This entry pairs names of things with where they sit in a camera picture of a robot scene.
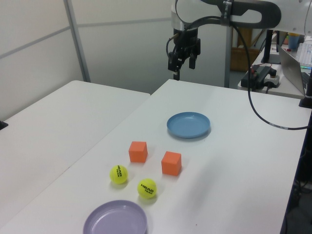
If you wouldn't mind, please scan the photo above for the orange cube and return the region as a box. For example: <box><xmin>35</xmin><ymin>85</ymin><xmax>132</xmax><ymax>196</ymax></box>
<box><xmin>128</xmin><ymin>141</ymin><xmax>148</xmax><ymax>163</ymax></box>
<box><xmin>161</xmin><ymin>151</ymin><xmax>182</xmax><ymax>176</ymax></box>

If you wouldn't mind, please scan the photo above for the grey emergency stop box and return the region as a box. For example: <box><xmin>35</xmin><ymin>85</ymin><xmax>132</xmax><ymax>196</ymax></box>
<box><xmin>264</xmin><ymin>73</ymin><xmax>280</xmax><ymax>88</ymax></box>

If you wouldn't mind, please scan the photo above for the yellow tennis ball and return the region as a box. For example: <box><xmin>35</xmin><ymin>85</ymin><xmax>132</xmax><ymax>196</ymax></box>
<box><xmin>137</xmin><ymin>178</ymin><xmax>157</xmax><ymax>199</ymax></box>
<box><xmin>109</xmin><ymin>165</ymin><xmax>128</xmax><ymax>184</ymax></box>

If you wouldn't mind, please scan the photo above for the silver laptop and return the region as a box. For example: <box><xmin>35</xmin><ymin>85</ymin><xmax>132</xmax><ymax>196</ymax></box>
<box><xmin>277</xmin><ymin>44</ymin><xmax>312</xmax><ymax>96</ymax></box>

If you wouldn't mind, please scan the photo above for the white background desk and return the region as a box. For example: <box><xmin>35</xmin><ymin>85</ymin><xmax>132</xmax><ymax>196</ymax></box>
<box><xmin>237</xmin><ymin>47</ymin><xmax>307</xmax><ymax>99</ymax></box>

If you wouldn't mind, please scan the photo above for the black monitor stand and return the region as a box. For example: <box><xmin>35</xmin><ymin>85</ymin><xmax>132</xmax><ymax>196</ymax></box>
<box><xmin>262</xmin><ymin>29</ymin><xmax>281</xmax><ymax>64</ymax></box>

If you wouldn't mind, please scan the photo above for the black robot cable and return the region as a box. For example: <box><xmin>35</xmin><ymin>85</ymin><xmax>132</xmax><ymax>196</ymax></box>
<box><xmin>166</xmin><ymin>0</ymin><xmax>310</xmax><ymax>130</ymax></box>

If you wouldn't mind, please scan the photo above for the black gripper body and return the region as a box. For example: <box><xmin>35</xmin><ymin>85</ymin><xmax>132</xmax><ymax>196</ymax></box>
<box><xmin>173</xmin><ymin>28</ymin><xmax>202</xmax><ymax>56</ymax></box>

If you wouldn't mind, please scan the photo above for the purple plate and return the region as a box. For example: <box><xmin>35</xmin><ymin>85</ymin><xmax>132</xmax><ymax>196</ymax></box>
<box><xmin>82</xmin><ymin>199</ymin><xmax>148</xmax><ymax>234</ymax></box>

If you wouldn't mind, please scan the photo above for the brown wooden board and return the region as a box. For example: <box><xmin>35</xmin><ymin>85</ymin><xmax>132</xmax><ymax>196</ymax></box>
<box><xmin>236</xmin><ymin>27</ymin><xmax>252</xmax><ymax>48</ymax></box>

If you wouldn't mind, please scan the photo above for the black control box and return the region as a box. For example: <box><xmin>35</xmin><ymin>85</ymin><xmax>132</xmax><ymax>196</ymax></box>
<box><xmin>251</xmin><ymin>65</ymin><xmax>277</xmax><ymax>83</ymax></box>

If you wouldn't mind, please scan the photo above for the blue cup with yellow lid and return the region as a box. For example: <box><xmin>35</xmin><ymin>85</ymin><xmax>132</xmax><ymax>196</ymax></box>
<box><xmin>287</xmin><ymin>34</ymin><xmax>300</xmax><ymax>49</ymax></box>

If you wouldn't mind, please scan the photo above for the blue plate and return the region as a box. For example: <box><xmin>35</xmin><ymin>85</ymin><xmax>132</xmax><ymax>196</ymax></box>
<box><xmin>166</xmin><ymin>112</ymin><xmax>211</xmax><ymax>139</ymax></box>

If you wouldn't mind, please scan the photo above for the white keyboard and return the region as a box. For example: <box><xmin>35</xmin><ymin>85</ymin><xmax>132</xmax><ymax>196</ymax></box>
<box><xmin>297</xmin><ymin>41</ymin><xmax>312</xmax><ymax>67</ymax></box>

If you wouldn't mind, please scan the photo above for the grey partition post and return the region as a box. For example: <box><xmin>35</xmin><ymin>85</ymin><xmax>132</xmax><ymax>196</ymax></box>
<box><xmin>223</xmin><ymin>24</ymin><xmax>233</xmax><ymax>88</ymax></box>

